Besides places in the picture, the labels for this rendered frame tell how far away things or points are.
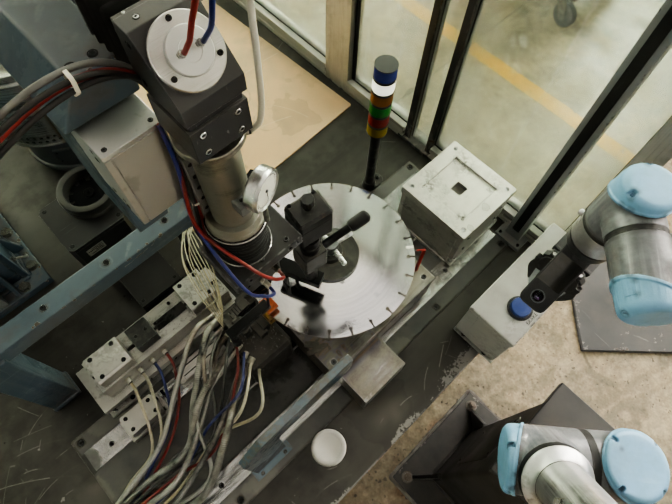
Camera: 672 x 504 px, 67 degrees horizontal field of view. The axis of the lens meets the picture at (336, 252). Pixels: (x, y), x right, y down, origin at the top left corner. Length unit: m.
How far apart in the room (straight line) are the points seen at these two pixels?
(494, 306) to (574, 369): 1.07
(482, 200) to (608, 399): 1.16
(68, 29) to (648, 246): 0.66
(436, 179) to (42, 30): 0.84
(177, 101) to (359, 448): 0.85
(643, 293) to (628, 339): 1.52
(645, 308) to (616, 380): 1.48
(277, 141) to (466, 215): 0.54
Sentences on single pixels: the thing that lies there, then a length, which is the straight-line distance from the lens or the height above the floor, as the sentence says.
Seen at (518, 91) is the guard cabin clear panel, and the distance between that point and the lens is 1.10.
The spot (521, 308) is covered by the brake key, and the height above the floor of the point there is 0.91.
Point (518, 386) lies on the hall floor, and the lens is 2.01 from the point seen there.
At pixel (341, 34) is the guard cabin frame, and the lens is 1.38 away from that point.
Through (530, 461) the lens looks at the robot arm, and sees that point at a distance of 0.92.
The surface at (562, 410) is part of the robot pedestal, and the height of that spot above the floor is 0.75.
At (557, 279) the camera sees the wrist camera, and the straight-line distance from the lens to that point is 0.86.
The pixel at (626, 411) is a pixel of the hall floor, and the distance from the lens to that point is 2.16.
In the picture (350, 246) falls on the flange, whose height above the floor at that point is 0.96.
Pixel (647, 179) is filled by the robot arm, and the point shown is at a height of 1.33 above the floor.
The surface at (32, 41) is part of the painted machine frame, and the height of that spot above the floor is 1.52.
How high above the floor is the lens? 1.85
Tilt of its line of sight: 65 degrees down
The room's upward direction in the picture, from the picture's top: 3 degrees clockwise
